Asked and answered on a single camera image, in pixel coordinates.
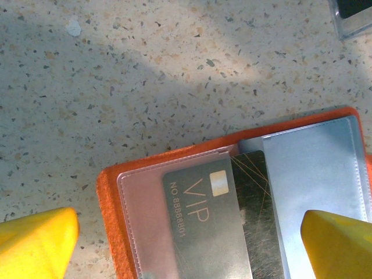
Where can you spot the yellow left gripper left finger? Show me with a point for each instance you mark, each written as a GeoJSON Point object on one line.
{"type": "Point", "coordinates": [35, 247]}

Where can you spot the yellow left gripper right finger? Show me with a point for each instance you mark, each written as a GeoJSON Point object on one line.
{"type": "Point", "coordinates": [340, 250]}

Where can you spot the orange felt card holder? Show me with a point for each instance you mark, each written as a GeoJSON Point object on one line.
{"type": "Point", "coordinates": [110, 203]}

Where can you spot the clear acrylic card display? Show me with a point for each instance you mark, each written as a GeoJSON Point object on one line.
{"type": "Point", "coordinates": [348, 30]}

